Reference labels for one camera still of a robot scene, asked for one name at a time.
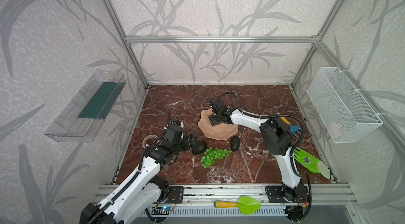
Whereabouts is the pink scalloped fruit bowl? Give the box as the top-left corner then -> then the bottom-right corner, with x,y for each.
198,108 -> 238,140

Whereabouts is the dark fake avocado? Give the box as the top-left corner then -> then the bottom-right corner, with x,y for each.
230,136 -> 240,152
192,140 -> 207,156

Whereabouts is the green fake grape bunch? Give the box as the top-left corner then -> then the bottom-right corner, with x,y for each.
200,148 -> 232,169

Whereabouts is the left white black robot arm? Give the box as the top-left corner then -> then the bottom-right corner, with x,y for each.
79,123 -> 197,224

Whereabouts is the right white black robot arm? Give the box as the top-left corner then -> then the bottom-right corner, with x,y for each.
208,99 -> 312,202

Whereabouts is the small circuit board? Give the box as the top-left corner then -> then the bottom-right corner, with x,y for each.
153,205 -> 175,215

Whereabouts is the green pad in shelf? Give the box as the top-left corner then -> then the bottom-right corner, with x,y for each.
78,82 -> 125,120

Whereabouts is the pink object in basket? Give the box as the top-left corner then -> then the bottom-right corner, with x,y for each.
328,122 -> 342,139

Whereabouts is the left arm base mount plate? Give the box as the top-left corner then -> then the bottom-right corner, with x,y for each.
158,186 -> 185,204

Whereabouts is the blue toy rake yellow handle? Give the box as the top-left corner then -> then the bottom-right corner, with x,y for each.
281,117 -> 302,138

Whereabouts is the green toy trowel yellow handle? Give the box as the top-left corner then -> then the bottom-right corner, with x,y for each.
214,196 -> 261,215

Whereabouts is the clear plastic wall shelf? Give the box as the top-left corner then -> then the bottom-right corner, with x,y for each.
45,70 -> 127,143

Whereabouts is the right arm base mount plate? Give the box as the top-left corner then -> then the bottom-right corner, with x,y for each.
265,186 -> 310,205

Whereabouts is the white wire mesh basket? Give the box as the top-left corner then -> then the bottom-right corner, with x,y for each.
307,67 -> 383,144

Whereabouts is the aluminium front rail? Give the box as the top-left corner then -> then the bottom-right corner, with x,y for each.
91,183 -> 358,207

